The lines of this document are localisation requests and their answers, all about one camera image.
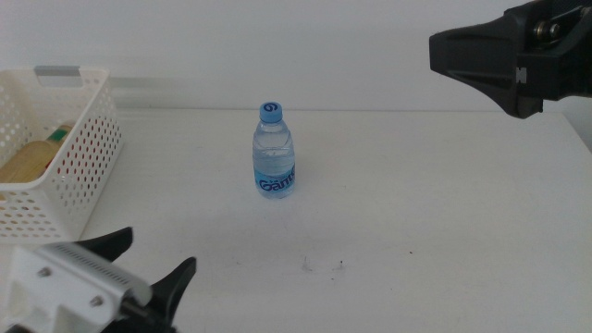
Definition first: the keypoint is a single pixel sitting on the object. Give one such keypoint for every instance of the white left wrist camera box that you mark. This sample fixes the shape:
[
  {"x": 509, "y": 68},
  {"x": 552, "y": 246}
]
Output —
[{"x": 60, "y": 287}]

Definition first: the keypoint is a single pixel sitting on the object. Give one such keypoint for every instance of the clear water bottle blue cap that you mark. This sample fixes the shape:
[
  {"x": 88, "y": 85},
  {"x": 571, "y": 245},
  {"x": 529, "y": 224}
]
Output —
[{"x": 274, "y": 157}]

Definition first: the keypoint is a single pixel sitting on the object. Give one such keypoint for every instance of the white perforated plastic basket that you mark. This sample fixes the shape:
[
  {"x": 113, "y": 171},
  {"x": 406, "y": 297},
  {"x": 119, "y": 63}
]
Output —
[{"x": 74, "y": 199}]

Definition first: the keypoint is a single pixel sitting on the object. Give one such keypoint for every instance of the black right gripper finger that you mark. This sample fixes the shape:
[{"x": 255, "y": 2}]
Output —
[
  {"x": 522, "y": 102},
  {"x": 476, "y": 51}
]

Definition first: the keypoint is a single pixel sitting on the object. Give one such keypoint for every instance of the yellow tea bottle white cap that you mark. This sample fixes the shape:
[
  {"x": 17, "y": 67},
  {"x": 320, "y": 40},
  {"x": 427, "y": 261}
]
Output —
[{"x": 32, "y": 159}]

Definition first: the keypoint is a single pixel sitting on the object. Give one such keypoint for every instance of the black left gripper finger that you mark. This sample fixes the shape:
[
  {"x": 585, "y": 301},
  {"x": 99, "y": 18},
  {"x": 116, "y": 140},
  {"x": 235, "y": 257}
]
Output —
[
  {"x": 108, "y": 242},
  {"x": 178, "y": 282}
]

